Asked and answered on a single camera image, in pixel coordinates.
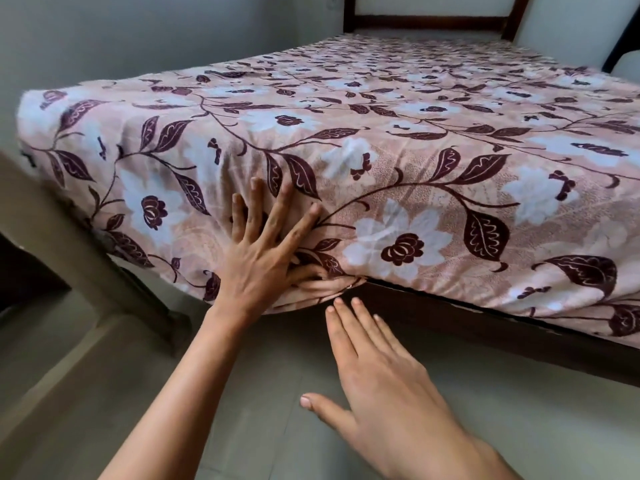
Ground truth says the person's right hand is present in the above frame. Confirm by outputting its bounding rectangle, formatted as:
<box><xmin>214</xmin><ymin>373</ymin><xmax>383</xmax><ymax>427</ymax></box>
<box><xmin>299</xmin><ymin>296</ymin><xmax>502</xmax><ymax>480</ymax></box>

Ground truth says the pink floral bed sheet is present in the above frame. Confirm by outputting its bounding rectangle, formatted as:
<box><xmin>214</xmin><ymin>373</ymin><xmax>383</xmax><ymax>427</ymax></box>
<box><xmin>17</xmin><ymin>33</ymin><xmax>640</xmax><ymax>338</ymax></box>

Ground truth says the person's right forearm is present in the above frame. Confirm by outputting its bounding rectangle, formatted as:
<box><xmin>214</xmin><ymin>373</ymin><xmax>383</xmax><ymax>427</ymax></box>
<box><xmin>467</xmin><ymin>437</ymin><xmax>523</xmax><ymax>480</ymax></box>

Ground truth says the person's left forearm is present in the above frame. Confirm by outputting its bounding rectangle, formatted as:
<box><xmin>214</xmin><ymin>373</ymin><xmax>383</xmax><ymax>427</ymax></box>
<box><xmin>99</xmin><ymin>309</ymin><xmax>241</xmax><ymax>480</ymax></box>

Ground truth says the black framed white daybed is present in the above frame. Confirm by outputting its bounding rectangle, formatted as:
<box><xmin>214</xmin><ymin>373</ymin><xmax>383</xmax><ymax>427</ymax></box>
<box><xmin>602</xmin><ymin>17</ymin><xmax>640</xmax><ymax>85</ymax></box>

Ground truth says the dark wooden bed frame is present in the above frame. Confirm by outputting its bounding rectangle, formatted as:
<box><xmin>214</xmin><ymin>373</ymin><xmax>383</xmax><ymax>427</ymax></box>
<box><xmin>342</xmin><ymin>0</ymin><xmax>640</xmax><ymax>388</ymax></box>

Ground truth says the person's left hand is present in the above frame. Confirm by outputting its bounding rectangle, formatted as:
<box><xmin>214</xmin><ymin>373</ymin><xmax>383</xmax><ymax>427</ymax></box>
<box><xmin>212</xmin><ymin>177</ymin><xmax>327</xmax><ymax>321</ymax></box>

